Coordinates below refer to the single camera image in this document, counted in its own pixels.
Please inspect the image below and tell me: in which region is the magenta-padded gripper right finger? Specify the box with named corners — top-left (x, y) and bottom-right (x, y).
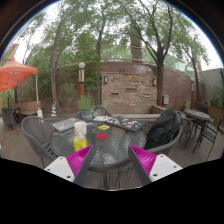
top-left (128, 145), bottom-right (184, 187)

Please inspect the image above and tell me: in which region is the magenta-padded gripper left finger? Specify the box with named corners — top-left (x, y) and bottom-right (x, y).
top-left (43, 144), bottom-right (98, 187)

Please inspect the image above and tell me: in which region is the clear bottle with yellow label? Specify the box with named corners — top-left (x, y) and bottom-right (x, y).
top-left (72, 129), bottom-right (88, 153)

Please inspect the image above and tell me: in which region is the black backpack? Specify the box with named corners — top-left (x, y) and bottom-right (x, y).
top-left (143, 108), bottom-right (182, 150)

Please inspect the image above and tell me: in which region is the silver laptop with stickers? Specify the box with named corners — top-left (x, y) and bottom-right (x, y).
top-left (50, 117), bottom-right (81, 133)

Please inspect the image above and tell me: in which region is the flat round red coaster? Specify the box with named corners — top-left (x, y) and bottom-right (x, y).
top-left (94, 133), bottom-right (109, 141)

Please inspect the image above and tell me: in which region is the black laptop with stickers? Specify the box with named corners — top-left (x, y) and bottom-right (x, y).
top-left (104, 115), bottom-right (148, 133)

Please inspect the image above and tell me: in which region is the black metal chair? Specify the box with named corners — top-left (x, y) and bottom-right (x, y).
top-left (194, 114), bottom-right (224, 161)

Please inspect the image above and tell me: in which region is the blue yellow striped cone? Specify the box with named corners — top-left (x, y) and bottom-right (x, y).
top-left (50, 101), bottom-right (59, 118)

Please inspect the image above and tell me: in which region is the round dark patio table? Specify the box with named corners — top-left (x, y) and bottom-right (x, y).
top-left (183, 109), bottom-right (212, 136)

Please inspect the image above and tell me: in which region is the white sticker sheet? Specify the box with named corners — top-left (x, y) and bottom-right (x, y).
top-left (92, 115), bottom-right (114, 122)

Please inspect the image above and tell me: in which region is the green plant in teal pot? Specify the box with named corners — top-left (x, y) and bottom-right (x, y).
top-left (75, 93), bottom-right (96, 122)

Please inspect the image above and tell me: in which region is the wooden bench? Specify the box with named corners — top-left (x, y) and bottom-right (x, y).
top-left (12, 100), bottom-right (42, 117)

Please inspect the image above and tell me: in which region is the dark patio chair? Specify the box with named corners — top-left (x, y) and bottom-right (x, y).
top-left (0, 107), bottom-right (21, 133)

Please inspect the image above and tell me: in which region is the tree with forked trunk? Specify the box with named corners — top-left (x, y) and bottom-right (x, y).
top-left (116, 0), bottom-right (201, 108)

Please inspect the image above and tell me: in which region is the tree with slanted trunk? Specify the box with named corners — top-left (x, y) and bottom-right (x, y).
top-left (29, 0), bottom-right (111, 118)

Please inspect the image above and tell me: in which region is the orange patio umbrella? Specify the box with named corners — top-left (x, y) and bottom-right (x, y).
top-left (0, 57), bottom-right (44, 118)

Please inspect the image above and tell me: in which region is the globe lamp post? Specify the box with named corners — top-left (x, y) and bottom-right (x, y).
top-left (77, 61), bottom-right (86, 100)

